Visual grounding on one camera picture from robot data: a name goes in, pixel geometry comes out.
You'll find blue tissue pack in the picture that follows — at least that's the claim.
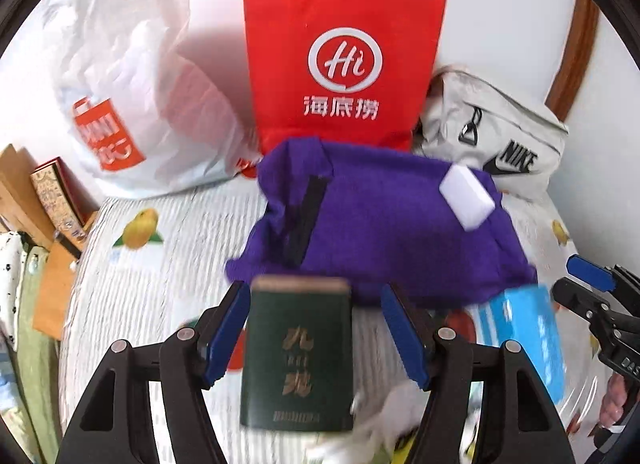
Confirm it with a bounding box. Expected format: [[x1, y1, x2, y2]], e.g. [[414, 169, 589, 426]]
[[466, 285, 564, 403]]

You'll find white sponge block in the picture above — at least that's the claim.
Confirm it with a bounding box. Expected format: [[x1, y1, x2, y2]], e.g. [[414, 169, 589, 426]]
[[439, 164, 496, 231]]

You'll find dark green tea tin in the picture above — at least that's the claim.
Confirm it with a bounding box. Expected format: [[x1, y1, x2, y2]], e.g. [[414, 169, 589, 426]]
[[240, 274, 355, 432]]

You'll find white sock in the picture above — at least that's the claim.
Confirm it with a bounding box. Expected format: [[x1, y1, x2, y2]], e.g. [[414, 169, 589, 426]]
[[305, 380, 428, 463]]

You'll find yellow Adidas pouch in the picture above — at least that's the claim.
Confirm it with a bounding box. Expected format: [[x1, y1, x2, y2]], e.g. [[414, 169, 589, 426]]
[[390, 411, 480, 463]]

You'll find person's right hand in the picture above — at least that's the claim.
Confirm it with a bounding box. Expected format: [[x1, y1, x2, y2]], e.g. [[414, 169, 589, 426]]
[[599, 373, 627, 428]]

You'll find fruit print tablecloth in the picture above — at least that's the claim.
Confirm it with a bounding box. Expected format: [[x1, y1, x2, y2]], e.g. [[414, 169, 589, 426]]
[[58, 179, 608, 463]]

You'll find grey Nike waist bag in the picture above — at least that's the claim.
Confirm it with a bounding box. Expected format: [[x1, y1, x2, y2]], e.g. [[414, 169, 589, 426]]
[[413, 65, 568, 201]]

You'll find spotted white pillow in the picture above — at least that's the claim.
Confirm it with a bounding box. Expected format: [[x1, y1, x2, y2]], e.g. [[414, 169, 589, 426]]
[[0, 232, 27, 350]]

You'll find purple fleece towel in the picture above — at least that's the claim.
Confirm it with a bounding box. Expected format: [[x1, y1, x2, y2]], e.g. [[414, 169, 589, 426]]
[[226, 138, 537, 309]]

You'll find wooden headboard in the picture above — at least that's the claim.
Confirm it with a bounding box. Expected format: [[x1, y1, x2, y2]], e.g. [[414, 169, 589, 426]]
[[0, 143, 54, 250]]

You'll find white Miniso plastic bag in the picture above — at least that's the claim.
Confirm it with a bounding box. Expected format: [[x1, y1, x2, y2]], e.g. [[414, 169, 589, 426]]
[[41, 0, 258, 200]]

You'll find red Haidilao paper bag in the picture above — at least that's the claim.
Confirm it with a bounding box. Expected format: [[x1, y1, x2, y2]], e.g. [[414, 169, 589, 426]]
[[243, 0, 447, 154]]

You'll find wooden door frame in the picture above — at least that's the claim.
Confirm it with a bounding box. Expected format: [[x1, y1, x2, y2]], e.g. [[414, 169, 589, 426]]
[[546, 0, 600, 123]]

